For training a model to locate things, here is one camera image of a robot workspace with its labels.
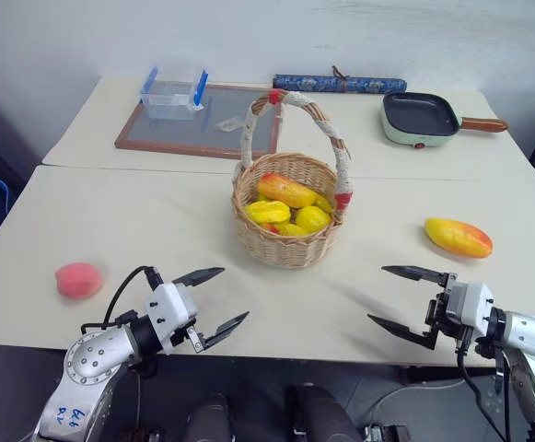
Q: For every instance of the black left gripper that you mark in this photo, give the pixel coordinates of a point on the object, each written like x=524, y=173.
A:
x=189, y=332

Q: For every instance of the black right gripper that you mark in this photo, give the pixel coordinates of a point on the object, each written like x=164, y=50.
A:
x=439, y=317

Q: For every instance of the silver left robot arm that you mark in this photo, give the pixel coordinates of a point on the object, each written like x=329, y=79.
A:
x=89, y=361

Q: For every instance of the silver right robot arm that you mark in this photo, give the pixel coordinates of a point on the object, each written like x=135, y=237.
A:
x=531, y=343

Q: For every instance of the yellow star fruit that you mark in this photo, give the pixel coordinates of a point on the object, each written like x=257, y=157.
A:
x=267, y=212

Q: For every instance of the yellow red mango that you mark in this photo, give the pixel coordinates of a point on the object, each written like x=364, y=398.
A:
x=458, y=237
x=287, y=189

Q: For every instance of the dark rounded shape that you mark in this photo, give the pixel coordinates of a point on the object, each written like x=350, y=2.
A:
x=209, y=419
x=322, y=414

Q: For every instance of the pink peach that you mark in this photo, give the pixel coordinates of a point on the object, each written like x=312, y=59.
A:
x=78, y=281

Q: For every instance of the wood framed dark board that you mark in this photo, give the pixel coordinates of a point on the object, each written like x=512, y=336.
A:
x=230, y=143

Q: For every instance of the small clear plastic bag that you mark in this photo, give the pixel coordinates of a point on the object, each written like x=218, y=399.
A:
x=228, y=125

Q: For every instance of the green electric frying pan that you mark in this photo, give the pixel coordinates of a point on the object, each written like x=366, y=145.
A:
x=419, y=122

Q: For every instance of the clear box with blue clips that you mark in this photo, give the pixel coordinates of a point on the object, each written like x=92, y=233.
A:
x=170, y=99

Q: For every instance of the blue patterned rolled scroll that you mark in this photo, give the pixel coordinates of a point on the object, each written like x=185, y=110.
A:
x=340, y=84

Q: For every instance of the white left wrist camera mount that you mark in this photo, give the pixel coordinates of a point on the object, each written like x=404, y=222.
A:
x=168, y=306

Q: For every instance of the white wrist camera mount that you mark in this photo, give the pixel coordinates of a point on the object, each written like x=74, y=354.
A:
x=472, y=306
x=168, y=306

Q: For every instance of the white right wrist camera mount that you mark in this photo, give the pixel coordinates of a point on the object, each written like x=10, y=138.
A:
x=472, y=306

